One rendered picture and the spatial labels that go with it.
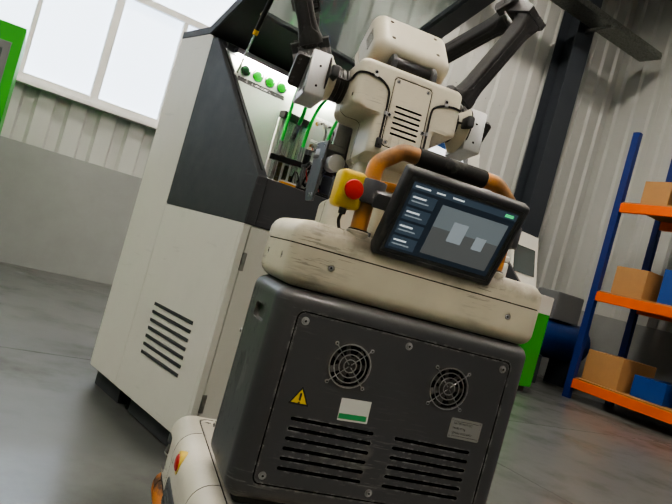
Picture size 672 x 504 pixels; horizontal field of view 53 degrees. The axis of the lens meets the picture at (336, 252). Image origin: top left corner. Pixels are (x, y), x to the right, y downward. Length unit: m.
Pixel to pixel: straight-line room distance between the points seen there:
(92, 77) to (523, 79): 5.25
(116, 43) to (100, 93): 0.46
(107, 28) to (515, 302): 5.41
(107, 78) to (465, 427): 5.37
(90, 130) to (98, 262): 1.16
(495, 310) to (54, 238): 5.19
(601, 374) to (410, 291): 6.60
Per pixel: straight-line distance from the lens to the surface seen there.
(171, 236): 2.53
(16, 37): 4.73
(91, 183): 6.23
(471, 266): 1.29
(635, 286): 7.76
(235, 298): 2.16
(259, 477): 1.26
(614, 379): 7.70
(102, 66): 6.28
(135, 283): 2.72
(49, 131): 6.22
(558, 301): 8.36
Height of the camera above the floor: 0.75
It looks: 1 degrees up
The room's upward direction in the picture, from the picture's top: 16 degrees clockwise
